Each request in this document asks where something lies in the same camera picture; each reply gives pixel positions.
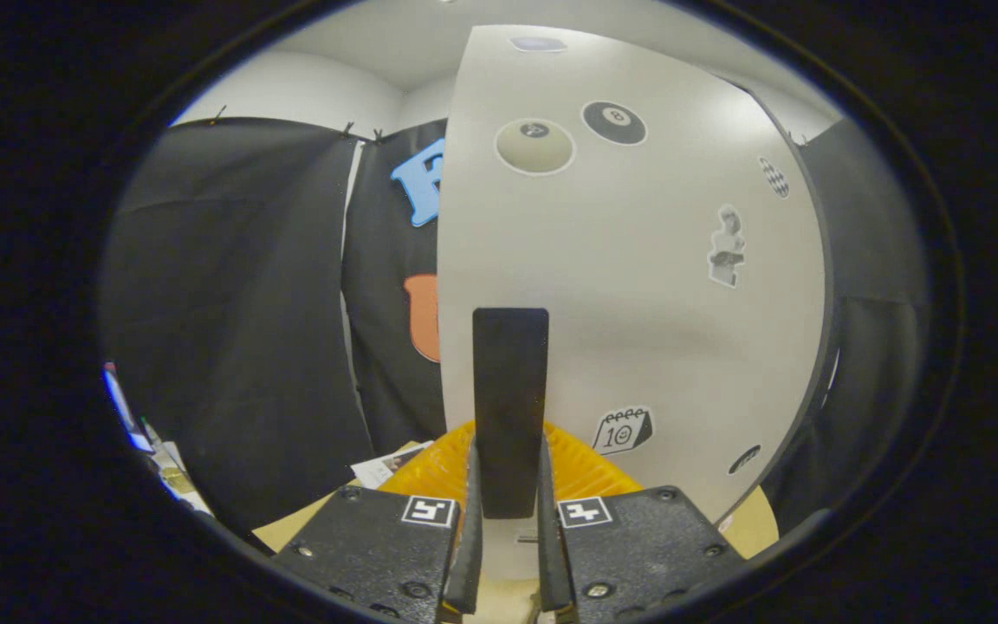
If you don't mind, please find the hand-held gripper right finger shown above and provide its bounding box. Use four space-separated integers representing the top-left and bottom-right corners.
536 421 747 624

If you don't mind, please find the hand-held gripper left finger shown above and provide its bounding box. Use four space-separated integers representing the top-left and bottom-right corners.
269 421 484 624

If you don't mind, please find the pale shoe cabinet door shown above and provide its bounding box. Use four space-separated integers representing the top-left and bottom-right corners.
437 24 825 582

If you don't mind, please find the black door handle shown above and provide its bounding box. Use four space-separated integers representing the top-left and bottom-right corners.
472 308 550 520

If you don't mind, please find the black backdrop cloth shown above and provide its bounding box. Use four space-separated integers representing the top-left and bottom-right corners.
100 115 929 538

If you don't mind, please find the blue lit screen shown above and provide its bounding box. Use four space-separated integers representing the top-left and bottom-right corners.
103 362 141 453

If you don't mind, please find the pale clutter pile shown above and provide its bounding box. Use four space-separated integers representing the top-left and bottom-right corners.
139 416 211 517

